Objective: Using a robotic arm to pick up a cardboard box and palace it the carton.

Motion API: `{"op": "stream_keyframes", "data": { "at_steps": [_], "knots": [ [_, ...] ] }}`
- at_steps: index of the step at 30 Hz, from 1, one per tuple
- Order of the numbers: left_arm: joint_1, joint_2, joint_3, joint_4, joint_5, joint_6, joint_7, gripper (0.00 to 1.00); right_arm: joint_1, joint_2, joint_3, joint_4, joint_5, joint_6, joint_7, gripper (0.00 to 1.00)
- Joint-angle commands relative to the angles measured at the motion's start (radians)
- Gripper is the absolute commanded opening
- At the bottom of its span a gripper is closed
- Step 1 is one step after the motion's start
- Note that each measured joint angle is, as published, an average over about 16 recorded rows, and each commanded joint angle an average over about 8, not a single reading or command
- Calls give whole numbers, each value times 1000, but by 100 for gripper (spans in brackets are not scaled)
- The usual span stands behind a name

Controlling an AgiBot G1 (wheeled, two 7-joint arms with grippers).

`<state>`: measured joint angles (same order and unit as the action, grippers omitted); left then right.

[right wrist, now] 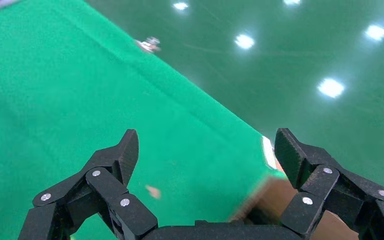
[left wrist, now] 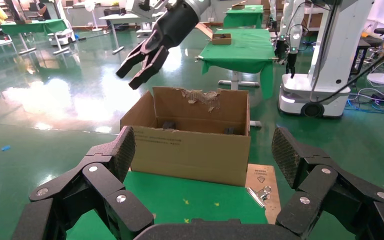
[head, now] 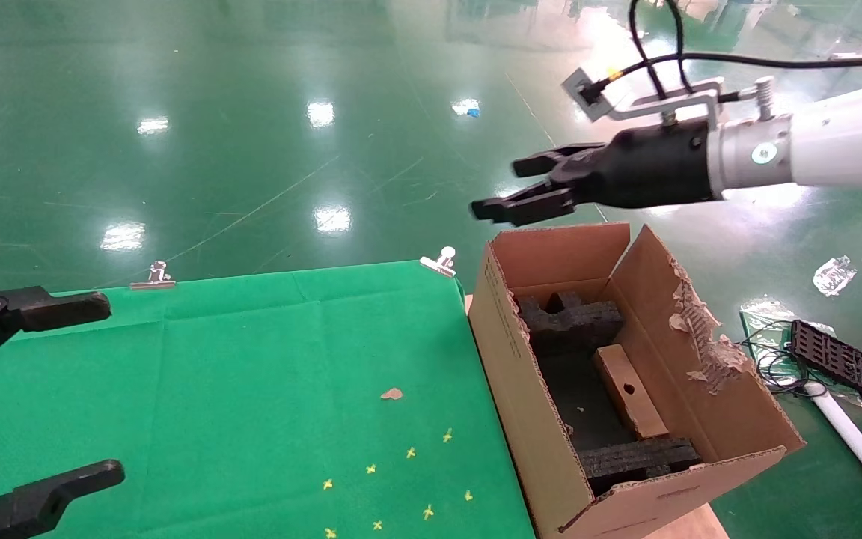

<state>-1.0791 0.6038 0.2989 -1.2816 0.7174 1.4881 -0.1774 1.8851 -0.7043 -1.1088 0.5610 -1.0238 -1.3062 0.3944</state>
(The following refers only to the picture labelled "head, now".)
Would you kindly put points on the white pipe frame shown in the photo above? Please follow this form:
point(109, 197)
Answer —
point(850, 434)

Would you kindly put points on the black plastic grid tray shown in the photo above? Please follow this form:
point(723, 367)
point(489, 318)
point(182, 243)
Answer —
point(842, 363)

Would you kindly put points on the crumpled clear plastic wrapper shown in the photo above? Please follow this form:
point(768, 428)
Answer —
point(833, 275)

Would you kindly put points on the clear plastic bag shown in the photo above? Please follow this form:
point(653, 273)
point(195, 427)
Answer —
point(764, 311)

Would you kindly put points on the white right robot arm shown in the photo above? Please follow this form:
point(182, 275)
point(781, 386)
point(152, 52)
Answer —
point(850, 142)

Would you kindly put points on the ribbed black foam block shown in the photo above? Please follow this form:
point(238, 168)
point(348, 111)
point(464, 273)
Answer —
point(640, 460)

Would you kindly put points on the small brown cardboard box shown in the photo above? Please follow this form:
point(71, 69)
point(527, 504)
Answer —
point(640, 419)

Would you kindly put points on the small cardboard scrap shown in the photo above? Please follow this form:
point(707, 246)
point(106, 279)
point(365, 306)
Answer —
point(391, 394)

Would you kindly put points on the notched black foam block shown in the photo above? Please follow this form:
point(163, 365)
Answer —
point(573, 322)

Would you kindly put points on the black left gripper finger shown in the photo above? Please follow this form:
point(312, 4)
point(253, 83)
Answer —
point(49, 309)
point(42, 494)

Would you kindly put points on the green table cloth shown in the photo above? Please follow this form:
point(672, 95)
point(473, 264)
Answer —
point(214, 389)

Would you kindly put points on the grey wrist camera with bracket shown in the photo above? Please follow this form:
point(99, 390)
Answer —
point(579, 84)

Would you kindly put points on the large open cardboard carton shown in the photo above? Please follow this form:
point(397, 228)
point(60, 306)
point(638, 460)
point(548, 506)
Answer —
point(738, 419)

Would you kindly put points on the black foam base sheet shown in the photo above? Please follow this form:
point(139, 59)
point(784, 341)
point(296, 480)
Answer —
point(573, 389)

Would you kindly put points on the metal binder clip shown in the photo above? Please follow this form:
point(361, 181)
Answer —
point(440, 262)
point(154, 278)

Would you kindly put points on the white flat strip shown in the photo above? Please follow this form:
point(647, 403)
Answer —
point(861, 55)

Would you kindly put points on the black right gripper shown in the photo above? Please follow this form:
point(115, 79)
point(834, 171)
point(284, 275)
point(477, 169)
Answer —
point(648, 168)

